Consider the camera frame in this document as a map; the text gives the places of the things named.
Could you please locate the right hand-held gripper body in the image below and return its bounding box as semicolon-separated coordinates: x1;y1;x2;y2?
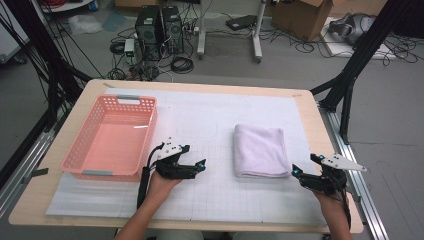
297;153;368;196

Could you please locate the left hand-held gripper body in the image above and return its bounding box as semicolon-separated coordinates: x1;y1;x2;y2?
154;136;198;181

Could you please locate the lilac printed towel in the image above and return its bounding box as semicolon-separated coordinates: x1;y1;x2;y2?
233;123;293;179

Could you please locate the pink plastic basket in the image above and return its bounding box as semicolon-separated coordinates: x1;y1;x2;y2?
60;94;158;183

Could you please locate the person's left hand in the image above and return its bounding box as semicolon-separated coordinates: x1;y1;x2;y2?
146;171;184;204

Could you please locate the person's right hand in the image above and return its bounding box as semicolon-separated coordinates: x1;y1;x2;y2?
314;192;351;220

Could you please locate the white foam grid mat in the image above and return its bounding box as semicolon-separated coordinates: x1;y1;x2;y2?
45;87;333;226

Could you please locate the white floor board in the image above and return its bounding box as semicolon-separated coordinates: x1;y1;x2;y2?
321;16;398;61

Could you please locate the white power adapter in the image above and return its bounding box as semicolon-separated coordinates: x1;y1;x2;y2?
123;38;136;64

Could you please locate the white metal stand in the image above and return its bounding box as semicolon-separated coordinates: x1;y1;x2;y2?
196;0;268;64

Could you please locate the black computer tower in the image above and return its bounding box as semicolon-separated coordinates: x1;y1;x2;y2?
134;4;164;63
161;5;185;54

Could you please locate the grey headset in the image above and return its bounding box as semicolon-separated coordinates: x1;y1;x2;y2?
328;12;376;46

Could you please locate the flat black device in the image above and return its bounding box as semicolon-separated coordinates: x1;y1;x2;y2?
225;14;258;32

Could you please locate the large cardboard box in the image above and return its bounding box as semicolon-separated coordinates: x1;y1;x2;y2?
271;0;334;43

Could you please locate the blue-grey sheet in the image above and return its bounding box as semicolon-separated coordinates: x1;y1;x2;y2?
101;11;128;33

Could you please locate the clear plastic bag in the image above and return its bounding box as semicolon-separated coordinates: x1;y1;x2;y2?
68;13;104;36

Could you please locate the round white table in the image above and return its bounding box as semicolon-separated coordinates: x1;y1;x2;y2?
39;0;95;14

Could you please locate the white cabinet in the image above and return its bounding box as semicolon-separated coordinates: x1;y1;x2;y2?
0;0;31;64

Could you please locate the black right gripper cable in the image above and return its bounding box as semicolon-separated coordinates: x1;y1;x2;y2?
334;186;353;231

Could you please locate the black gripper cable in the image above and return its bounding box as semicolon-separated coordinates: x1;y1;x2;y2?
334;186;353;231
136;142;166;211

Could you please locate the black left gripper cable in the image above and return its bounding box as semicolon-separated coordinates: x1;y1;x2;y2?
136;142;166;211

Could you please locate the aluminium rail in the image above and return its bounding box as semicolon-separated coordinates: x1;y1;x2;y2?
318;103;391;240
0;109;68;218

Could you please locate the coiled black cable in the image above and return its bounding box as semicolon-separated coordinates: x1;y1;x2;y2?
170;56;195;75

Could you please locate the tangle of black cables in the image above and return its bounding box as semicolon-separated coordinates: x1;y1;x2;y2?
259;24;421;68

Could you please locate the black metal frame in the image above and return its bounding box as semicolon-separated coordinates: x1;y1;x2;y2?
309;0;414;146
0;0;93;131

